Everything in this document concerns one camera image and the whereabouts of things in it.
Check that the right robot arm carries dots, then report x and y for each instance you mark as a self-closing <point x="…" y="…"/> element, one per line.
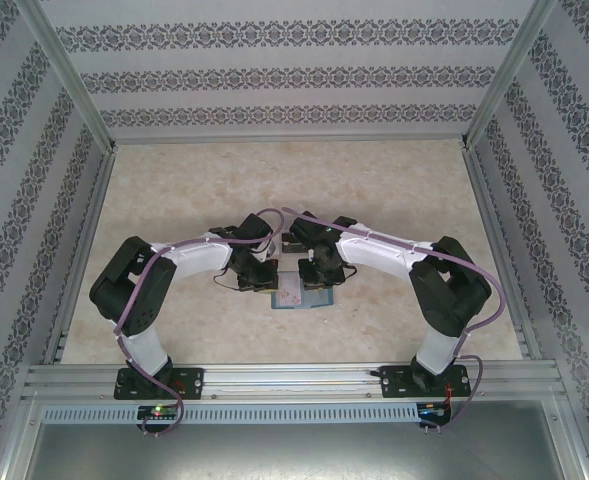
<point x="374" y="255"/>

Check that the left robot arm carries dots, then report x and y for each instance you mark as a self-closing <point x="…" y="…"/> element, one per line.
<point x="199" y="257"/>

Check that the small controller circuit board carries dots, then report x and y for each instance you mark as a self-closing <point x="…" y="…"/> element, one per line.
<point x="434" y="409"/>
<point x="160" y="412"/>

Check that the grey sheet metal panel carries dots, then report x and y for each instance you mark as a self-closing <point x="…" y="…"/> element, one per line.
<point x="294" y="455"/>

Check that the aluminium table base rail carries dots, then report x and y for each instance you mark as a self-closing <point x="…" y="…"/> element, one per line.
<point x="294" y="380"/>

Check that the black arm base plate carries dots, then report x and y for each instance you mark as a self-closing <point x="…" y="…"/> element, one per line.
<point x="394" y="382"/>
<point x="191" y="382"/>

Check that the aluminium table side rail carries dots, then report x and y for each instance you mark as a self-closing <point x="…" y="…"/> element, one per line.
<point x="499" y="250"/>
<point x="83" y="250"/>

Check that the aluminium frame post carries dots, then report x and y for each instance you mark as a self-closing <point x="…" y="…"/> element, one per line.
<point x="508" y="75"/>
<point x="69" y="75"/>

